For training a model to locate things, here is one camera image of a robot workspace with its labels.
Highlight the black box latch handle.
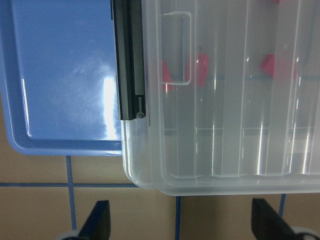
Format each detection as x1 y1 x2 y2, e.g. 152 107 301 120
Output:
111 0 146 121

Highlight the red block hollow side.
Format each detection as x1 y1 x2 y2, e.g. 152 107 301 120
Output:
259 54 298 79

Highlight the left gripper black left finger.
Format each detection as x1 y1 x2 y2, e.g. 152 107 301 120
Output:
77 200 111 240

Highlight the blue plastic tray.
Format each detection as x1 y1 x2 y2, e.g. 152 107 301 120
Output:
0 0 122 156

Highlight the red block near wall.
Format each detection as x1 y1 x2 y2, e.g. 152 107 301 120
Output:
162 61 173 93

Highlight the red block centre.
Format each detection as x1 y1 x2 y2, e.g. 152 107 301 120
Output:
196 53 209 87

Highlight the clear plastic box lid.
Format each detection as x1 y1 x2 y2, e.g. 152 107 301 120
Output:
120 0 320 196

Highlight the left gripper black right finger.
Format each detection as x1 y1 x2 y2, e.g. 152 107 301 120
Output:
251 198 295 240

